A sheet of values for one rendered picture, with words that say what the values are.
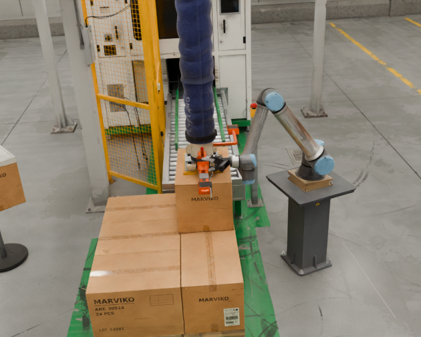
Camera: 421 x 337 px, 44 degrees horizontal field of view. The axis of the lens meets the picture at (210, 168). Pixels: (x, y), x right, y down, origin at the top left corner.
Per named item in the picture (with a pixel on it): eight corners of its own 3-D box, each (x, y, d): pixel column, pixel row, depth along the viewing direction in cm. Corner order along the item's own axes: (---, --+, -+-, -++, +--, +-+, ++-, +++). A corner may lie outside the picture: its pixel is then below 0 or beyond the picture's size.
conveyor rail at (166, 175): (168, 107, 653) (167, 93, 644) (172, 107, 653) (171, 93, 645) (164, 202, 448) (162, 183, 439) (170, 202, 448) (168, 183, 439)
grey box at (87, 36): (90, 58, 471) (85, 25, 457) (96, 58, 471) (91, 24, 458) (87, 64, 453) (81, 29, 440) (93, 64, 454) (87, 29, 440)
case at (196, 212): (181, 192, 436) (178, 148, 417) (229, 189, 435) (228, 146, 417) (178, 233, 382) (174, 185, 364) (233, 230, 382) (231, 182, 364)
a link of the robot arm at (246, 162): (256, 170, 362) (256, 156, 358) (238, 170, 362) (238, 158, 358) (255, 164, 371) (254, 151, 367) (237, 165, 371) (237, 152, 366)
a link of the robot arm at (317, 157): (331, 158, 383) (273, 82, 352) (340, 167, 368) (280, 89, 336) (314, 170, 385) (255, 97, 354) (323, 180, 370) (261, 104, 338)
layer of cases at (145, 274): (114, 237, 452) (107, 196, 434) (229, 229, 455) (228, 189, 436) (94, 340, 346) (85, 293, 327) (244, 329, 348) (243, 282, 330)
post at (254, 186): (250, 202, 521) (249, 107, 476) (257, 201, 522) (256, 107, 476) (251, 205, 515) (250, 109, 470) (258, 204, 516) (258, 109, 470)
